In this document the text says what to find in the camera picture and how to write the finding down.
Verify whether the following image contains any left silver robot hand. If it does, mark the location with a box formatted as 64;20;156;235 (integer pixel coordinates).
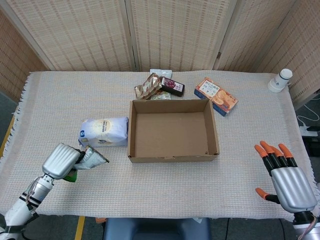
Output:
41;142;87;180

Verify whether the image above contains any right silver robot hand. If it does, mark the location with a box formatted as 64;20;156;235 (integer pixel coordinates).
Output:
254;140;318;214

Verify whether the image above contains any green snack bag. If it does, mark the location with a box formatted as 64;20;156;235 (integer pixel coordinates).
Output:
62;146;110;183

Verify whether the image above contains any blue white tissue pack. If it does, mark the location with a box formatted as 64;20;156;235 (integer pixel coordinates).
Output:
77;116;130;148

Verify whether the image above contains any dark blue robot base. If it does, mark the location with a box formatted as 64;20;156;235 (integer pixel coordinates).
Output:
103;217;212;240

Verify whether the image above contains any gold brown snack packet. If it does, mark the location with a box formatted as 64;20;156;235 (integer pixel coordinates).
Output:
134;73;162;100

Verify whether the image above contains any open brown cardboard box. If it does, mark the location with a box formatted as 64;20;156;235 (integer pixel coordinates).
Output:
127;99;221;164

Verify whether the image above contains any orange package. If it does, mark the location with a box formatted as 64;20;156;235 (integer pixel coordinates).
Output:
194;76;239;118

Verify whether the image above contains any clear plastic bag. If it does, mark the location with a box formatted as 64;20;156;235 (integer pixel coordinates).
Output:
149;91;171;101

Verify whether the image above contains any white power strip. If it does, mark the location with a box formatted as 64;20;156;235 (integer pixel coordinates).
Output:
299;126;320;137

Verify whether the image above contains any beige woven tablecloth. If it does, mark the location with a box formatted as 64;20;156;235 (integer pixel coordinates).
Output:
0;70;320;222

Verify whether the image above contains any white bottle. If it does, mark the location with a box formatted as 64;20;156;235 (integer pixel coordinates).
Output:
267;68;294;93

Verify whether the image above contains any woven folding screen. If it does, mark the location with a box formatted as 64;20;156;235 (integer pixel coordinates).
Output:
0;0;320;111

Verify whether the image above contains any dark purple juice carton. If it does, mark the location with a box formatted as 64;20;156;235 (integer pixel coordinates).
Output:
159;76;186;97

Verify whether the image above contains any white flat packet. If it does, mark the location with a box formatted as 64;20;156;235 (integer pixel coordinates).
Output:
149;69;173;80

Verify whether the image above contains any white cable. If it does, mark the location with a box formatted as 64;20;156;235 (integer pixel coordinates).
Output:
296;115;311;128

